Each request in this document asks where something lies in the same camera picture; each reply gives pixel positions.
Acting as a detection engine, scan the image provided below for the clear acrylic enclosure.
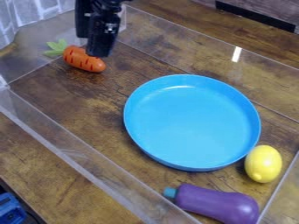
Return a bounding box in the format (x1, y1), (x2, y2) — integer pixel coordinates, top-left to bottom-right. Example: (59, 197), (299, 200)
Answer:
(0, 0), (299, 224)

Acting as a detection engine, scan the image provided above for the blue object at corner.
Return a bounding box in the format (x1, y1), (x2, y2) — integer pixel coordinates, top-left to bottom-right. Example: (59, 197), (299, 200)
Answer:
(0, 192), (26, 224)

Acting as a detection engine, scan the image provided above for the dark baseboard strip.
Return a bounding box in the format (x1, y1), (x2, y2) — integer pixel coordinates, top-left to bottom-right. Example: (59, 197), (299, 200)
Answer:
(214, 0), (294, 33)

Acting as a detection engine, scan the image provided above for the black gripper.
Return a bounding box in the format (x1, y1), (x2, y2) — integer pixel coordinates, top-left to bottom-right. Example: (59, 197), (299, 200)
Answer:
(74, 0), (125, 58)

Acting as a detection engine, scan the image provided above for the yellow toy lemon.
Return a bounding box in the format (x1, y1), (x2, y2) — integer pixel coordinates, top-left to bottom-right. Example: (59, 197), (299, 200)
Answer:
(244, 145), (282, 183)

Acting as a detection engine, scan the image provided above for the purple toy eggplant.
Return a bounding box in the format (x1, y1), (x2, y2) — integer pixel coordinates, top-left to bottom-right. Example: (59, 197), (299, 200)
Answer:
(162, 184), (258, 224)

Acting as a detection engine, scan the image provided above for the orange toy carrot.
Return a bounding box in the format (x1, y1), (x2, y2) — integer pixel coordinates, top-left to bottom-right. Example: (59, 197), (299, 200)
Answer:
(42, 38), (106, 73)

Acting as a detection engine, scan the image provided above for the blue round tray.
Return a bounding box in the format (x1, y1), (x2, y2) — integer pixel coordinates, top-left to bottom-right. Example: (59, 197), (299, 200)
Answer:
(124, 74), (261, 172)

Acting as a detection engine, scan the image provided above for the white patterned curtain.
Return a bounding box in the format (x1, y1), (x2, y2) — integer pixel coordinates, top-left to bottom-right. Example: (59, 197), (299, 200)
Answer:
(0, 0), (74, 50)

